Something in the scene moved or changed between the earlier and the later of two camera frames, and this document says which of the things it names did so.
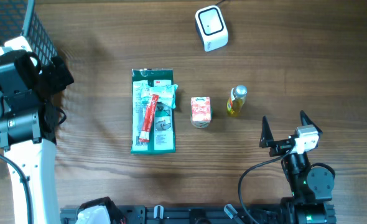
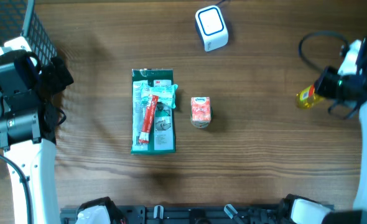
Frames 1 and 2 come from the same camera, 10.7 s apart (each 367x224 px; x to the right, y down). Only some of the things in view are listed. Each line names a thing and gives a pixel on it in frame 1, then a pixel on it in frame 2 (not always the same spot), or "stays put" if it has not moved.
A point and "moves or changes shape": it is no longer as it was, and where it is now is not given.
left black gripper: [58, 83] stays put
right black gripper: [279, 146] to [321, 84]
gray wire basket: [5, 20] stays put
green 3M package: [162, 134] stays put
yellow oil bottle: [236, 101] to [306, 98]
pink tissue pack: [201, 108] stays put
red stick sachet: [152, 102] stays put
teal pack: [166, 95] stays put
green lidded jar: [202, 124] moves or changes shape
